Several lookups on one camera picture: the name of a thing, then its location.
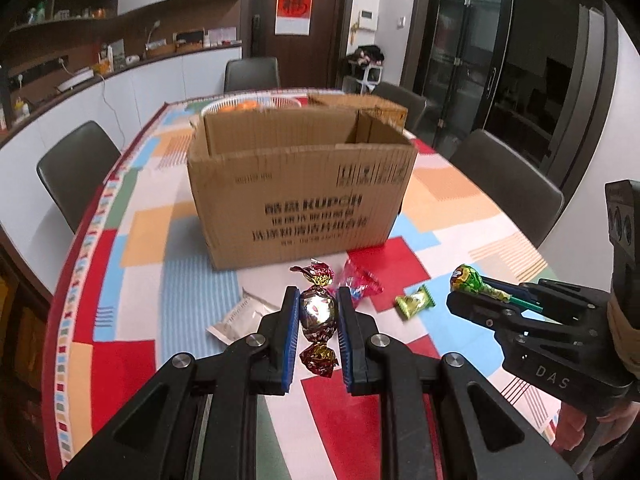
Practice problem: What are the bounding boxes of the colourful checked tablecloth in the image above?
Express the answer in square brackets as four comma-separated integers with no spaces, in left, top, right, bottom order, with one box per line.
[45,87,566,480]

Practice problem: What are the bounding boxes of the white power cable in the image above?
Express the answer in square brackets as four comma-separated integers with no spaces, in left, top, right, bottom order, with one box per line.
[97,72,126,146]

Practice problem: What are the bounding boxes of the pink blue candy packet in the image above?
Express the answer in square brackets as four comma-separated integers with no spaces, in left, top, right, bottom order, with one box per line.
[334,259,384,307]

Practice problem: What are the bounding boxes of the dark glass sliding door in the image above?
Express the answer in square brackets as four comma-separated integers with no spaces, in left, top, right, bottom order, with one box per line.
[425,0,516,133]

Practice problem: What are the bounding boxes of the white plastic basket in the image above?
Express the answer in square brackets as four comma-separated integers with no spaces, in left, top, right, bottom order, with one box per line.
[202,96,303,116]

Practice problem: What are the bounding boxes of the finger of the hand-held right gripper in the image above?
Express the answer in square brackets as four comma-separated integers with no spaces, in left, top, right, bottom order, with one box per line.
[445,290,532,334]
[480,275,609,320]

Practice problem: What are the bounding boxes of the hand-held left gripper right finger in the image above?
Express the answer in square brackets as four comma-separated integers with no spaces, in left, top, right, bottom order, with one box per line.
[337,285,578,480]

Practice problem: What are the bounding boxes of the person's right forearm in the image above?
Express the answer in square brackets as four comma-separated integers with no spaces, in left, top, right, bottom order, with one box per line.
[607,300,640,383]

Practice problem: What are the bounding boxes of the red gold candy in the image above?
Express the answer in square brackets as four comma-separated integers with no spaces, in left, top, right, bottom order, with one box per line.
[290,259,335,287]
[298,284,338,377]

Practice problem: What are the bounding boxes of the small yellow green packet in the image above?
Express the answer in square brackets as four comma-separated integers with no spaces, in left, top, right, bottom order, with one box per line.
[394,284,435,320]

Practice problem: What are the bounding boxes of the dark grey dining chair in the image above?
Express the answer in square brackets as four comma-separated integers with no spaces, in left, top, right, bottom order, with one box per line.
[448,129,565,248]
[223,56,281,93]
[372,81,428,133]
[36,120,122,233]

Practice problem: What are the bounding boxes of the dark brown door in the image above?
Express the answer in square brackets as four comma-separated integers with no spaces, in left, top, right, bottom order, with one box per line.
[245,0,346,96]

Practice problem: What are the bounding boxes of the green lollipop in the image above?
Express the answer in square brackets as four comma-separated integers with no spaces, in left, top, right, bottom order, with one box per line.
[449,264,545,311]

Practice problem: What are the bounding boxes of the red and white door poster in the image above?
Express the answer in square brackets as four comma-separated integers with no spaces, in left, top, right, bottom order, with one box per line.
[274,0,316,37]

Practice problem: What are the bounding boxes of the brown cardboard box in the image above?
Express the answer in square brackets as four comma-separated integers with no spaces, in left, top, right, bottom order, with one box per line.
[187,107,418,271]

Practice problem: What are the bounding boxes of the person's right hand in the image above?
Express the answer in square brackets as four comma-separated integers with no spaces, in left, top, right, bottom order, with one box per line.
[597,399,640,425]

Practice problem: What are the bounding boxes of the white desk lamp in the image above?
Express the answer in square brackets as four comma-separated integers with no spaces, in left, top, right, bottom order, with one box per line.
[145,20,162,58]

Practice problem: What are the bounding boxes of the black picture frame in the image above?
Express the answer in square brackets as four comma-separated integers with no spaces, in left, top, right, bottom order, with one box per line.
[175,30,206,51]

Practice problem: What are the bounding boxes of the small white stool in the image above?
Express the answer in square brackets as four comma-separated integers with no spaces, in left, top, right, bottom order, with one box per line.
[357,62,383,93]

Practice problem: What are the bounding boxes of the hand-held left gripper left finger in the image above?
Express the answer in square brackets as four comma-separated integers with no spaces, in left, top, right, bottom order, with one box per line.
[56,285,301,480]

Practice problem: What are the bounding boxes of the pile of dark clothes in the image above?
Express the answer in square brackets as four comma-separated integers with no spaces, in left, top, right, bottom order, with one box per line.
[345,45,386,67]

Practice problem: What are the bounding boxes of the flat white appliance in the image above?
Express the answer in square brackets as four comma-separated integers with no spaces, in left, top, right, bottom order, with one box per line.
[56,69,96,93]

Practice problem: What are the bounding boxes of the white snack packet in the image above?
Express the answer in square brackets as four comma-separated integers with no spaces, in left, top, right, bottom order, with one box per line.
[206,287,281,346]

